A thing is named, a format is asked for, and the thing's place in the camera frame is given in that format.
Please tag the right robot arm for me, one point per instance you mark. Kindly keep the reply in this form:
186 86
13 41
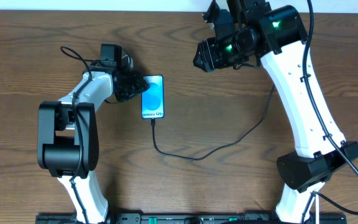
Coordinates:
277 39

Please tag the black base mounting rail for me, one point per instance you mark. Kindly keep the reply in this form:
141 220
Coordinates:
135 218

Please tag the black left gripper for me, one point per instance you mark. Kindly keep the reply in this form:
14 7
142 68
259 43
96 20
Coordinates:
141 85

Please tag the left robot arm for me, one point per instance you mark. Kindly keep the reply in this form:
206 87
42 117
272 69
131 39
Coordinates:
68 142

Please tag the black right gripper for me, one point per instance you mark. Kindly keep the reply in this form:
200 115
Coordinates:
209 49

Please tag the blue Samsung Galaxy smartphone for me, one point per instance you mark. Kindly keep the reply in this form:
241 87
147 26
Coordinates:
152 104

